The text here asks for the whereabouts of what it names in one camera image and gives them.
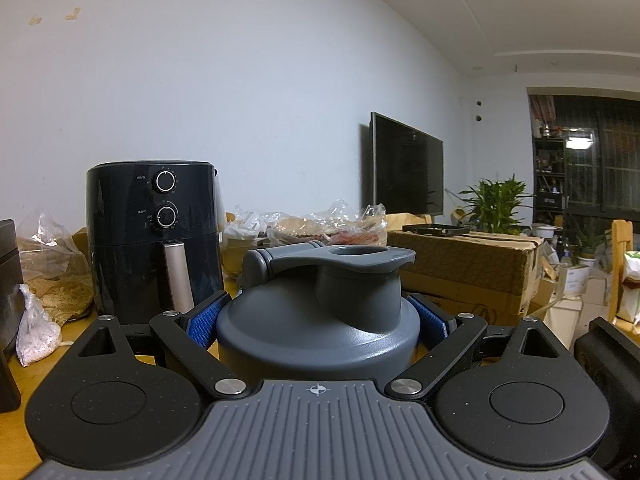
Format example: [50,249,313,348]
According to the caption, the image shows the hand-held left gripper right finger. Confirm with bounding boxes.
[385,294,561,402]

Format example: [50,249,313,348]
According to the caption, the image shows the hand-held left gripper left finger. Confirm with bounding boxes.
[75,294,253,402]

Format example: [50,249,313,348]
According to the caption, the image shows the large cardboard box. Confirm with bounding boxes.
[387,227,546,329]

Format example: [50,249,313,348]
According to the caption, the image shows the black flat tray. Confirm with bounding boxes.
[402,222,471,237]

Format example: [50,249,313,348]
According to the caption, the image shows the crumpled clear plastic bag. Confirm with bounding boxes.
[222,205,274,252]

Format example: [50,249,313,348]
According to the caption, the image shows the dark air fryer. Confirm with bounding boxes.
[86,160,225,326]

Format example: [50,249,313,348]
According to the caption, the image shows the white bag with green print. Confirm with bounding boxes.
[620,250,640,323]

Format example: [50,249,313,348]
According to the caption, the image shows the pile of small cartons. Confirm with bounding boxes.
[530,245,617,352]

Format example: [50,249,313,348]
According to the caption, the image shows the green potted plant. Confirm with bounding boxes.
[457,175,536,237]

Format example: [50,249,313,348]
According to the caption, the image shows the plastic bag of flatbreads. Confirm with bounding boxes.
[267,200,389,249]

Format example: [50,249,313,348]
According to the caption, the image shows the wooden chair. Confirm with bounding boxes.
[611,220,634,322]

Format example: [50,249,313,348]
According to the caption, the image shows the small yellow cardboard box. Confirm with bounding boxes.
[71,227,91,261]

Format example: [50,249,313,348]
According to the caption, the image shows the small potted plant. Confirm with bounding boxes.
[575,222,608,267]

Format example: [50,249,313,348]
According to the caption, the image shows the black television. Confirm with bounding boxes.
[369,111,445,217]

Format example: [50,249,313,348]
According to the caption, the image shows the clear bag with brown paper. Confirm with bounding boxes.
[15,210,96,327]

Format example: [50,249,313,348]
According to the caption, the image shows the small white filled bag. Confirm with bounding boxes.
[16,284,62,367]

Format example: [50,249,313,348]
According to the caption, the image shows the dark storage shelf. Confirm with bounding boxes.
[532,125,568,221]

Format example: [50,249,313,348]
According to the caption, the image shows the grey rice cooker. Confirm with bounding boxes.
[0,219,25,413]

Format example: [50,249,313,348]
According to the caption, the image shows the dark glass balcony door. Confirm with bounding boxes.
[527,87,640,221]

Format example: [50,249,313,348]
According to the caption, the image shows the patterned curtain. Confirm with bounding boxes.
[530,96,557,126]

